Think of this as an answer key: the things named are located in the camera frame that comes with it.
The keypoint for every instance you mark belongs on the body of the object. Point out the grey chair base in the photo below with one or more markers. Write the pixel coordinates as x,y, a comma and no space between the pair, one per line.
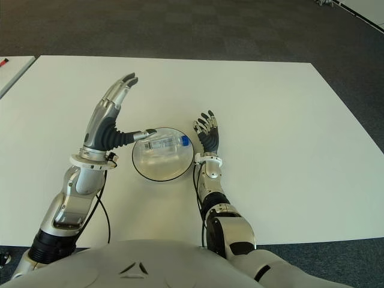
324,1

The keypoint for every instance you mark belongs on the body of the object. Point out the white side table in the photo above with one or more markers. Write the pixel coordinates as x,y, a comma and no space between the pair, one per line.
13,75

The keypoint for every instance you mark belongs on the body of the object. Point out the black stand base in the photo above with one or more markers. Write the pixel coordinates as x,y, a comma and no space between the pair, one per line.
4,259

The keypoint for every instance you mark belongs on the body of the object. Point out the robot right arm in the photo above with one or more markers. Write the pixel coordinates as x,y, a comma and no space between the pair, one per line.
213,186

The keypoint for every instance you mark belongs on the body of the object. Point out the grey robot torso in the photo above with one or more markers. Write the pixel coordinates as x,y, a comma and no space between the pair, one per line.
168,264

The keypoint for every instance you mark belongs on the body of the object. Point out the red marker pen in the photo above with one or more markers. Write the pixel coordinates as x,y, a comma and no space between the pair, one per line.
3,62

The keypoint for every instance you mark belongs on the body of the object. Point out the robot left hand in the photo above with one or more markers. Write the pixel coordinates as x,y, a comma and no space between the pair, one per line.
100,129

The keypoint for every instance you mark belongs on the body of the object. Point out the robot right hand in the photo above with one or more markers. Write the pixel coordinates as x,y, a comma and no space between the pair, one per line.
211,139

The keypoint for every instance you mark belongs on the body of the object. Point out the clear water bottle blue cap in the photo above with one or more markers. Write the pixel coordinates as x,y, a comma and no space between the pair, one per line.
168,144

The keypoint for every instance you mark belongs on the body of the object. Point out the white board with dark edge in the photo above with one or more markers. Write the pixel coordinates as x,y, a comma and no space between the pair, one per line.
369,10

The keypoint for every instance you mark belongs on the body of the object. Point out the white plate black rim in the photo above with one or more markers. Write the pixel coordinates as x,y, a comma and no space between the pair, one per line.
162,171

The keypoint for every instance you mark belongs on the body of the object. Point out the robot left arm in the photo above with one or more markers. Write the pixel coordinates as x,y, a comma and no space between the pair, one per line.
75,195

